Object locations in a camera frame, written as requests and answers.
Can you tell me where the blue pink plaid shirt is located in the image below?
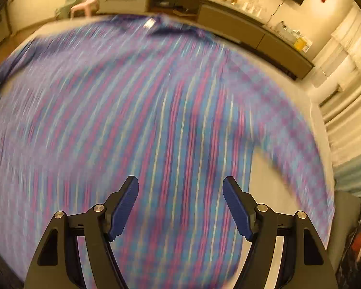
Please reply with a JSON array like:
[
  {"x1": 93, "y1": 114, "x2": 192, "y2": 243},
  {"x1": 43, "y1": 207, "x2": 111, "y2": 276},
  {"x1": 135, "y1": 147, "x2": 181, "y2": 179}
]
[{"x1": 0, "y1": 16, "x2": 335, "y2": 288}]

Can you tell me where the white pleated curtain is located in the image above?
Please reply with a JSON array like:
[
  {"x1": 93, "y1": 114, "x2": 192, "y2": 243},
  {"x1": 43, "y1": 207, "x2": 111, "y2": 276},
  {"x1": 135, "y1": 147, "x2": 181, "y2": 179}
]
[{"x1": 310, "y1": 5, "x2": 361, "y2": 197}]

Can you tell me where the yellow box on cabinet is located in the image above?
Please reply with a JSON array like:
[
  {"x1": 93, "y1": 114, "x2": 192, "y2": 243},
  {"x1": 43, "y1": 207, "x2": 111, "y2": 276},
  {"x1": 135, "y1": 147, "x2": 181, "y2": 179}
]
[{"x1": 293, "y1": 37, "x2": 306, "y2": 51}]

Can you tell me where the long grey low cabinet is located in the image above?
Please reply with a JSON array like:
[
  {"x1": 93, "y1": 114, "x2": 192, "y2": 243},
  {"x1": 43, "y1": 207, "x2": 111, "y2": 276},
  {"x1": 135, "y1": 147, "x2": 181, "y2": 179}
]
[{"x1": 98, "y1": 0, "x2": 314, "y2": 79}]

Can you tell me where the pink plastic chair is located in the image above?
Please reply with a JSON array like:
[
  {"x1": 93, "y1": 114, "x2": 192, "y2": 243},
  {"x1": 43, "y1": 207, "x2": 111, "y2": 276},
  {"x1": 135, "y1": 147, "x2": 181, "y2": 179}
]
[{"x1": 70, "y1": 0, "x2": 97, "y2": 20}]

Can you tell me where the green plastic chair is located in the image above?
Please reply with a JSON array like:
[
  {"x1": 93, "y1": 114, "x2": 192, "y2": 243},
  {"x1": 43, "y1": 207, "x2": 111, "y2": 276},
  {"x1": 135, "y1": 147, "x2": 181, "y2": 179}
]
[{"x1": 55, "y1": 0, "x2": 81, "y2": 20}]

